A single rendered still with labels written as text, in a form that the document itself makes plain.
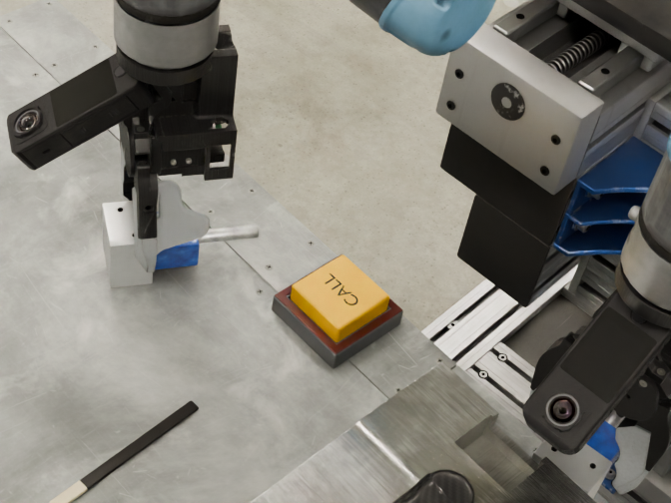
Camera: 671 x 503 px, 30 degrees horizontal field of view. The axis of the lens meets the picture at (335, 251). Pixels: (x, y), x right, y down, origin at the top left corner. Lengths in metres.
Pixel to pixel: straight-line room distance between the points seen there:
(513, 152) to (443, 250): 1.18
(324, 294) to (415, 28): 0.31
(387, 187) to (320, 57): 0.38
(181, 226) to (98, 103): 0.14
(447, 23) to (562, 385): 0.25
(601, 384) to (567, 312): 1.10
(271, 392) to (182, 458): 0.09
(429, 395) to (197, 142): 0.26
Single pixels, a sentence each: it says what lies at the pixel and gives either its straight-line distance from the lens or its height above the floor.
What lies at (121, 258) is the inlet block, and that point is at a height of 0.84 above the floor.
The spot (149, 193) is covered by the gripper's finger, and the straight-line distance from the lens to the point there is 0.96.
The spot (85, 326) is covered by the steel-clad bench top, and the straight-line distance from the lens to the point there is 1.06.
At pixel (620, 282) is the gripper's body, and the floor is 1.04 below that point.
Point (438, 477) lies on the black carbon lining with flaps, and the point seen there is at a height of 0.89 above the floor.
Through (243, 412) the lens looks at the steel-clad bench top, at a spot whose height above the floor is 0.80.
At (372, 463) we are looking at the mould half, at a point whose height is 0.89.
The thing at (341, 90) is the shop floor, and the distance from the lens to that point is 2.51.
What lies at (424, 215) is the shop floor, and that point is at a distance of 2.30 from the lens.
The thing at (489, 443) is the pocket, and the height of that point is 0.86.
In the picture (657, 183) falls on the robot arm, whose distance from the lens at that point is 0.78.
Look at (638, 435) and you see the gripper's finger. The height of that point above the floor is 0.92.
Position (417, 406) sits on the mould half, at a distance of 0.92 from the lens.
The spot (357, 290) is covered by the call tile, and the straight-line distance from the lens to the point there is 1.05.
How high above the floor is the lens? 1.64
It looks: 48 degrees down
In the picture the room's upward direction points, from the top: 11 degrees clockwise
